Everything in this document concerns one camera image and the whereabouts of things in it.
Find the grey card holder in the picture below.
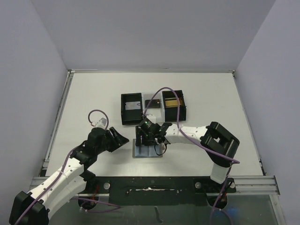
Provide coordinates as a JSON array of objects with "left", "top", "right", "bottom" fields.
[{"left": 132, "top": 139, "right": 165, "bottom": 158}]

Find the black loop cable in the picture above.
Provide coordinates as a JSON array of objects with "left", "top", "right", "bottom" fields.
[{"left": 154, "top": 142, "right": 170, "bottom": 157}]

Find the purple cable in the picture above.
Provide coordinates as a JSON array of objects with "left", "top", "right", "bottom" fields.
[
  {"left": 142, "top": 87, "right": 240, "bottom": 225},
  {"left": 14, "top": 109, "right": 121, "bottom": 225}
]

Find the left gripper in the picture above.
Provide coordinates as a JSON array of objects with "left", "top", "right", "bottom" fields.
[{"left": 96, "top": 127, "right": 128, "bottom": 154}]

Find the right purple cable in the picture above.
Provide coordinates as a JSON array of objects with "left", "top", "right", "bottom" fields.
[{"left": 142, "top": 87, "right": 240, "bottom": 225}]

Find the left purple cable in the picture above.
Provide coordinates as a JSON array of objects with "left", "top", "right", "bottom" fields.
[{"left": 14, "top": 109, "right": 121, "bottom": 225}]

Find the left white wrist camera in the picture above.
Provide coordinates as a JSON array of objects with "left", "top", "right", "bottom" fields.
[{"left": 91, "top": 118, "right": 108, "bottom": 130}]

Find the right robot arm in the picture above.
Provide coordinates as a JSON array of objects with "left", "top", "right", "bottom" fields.
[{"left": 135, "top": 118, "right": 240, "bottom": 192}]

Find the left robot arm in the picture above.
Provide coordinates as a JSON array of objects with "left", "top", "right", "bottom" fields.
[{"left": 9, "top": 127, "right": 129, "bottom": 225}]

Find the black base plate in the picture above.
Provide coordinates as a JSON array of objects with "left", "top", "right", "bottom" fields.
[{"left": 79, "top": 176, "right": 236, "bottom": 206}]

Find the black white sorting tray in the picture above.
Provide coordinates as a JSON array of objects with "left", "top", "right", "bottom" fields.
[{"left": 121, "top": 90, "right": 187, "bottom": 126}]

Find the gold card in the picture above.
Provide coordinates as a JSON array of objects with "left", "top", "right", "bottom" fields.
[{"left": 165, "top": 98, "right": 182, "bottom": 108}]

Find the black card in tray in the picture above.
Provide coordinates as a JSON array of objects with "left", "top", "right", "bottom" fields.
[{"left": 145, "top": 99, "right": 161, "bottom": 108}]

